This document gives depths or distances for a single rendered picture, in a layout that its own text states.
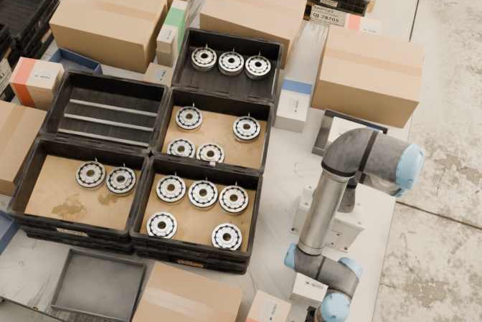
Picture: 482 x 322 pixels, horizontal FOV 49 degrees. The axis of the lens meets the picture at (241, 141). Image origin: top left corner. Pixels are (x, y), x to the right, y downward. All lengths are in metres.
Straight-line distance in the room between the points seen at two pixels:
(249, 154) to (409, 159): 0.76
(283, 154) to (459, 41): 1.95
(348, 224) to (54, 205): 1.00
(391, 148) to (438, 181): 1.74
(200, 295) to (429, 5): 2.78
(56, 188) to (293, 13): 1.19
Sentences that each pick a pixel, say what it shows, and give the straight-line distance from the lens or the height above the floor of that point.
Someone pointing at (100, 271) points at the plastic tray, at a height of 0.70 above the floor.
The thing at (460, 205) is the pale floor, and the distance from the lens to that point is 3.10.
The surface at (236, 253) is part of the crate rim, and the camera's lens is 1.70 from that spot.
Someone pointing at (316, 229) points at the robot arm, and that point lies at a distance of 1.51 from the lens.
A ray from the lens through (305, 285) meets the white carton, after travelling 1.85.
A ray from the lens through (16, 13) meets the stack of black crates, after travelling 3.14.
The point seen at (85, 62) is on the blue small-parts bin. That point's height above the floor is 0.74.
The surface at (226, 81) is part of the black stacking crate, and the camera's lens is 2.14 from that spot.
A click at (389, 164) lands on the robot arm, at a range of 1.38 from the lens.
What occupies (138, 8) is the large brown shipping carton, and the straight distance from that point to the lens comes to 2.31.
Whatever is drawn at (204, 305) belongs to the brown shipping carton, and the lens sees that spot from 1.73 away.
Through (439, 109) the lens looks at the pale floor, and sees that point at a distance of 3.38.
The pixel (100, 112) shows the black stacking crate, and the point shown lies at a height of 0.83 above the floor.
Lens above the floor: 2.55
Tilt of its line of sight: 60 degrees down
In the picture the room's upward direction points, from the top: 7 degrees clockwise
